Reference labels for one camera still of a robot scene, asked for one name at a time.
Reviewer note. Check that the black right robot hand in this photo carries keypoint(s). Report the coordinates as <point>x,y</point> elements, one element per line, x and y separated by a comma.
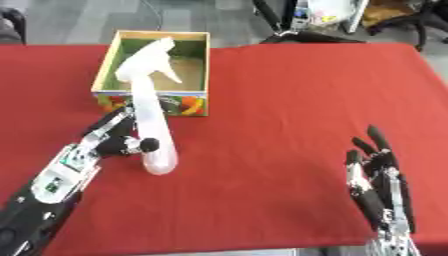
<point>379,186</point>

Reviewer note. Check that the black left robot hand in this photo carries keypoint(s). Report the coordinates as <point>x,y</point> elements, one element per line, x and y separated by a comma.
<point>114,141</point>

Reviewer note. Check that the white spray bottle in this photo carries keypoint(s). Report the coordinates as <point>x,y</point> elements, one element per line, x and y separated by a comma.
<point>149,110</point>

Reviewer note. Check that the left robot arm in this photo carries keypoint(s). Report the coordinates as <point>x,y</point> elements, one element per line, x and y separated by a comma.
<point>46,193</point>

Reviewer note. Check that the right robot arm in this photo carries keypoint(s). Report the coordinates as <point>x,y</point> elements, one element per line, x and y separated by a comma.
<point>392,243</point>

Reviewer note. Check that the cardboard box with green inside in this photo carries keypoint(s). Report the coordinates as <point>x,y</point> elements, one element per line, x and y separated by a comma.
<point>153,75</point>

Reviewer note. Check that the black chair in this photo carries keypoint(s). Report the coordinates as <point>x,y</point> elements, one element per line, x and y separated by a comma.
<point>402,16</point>

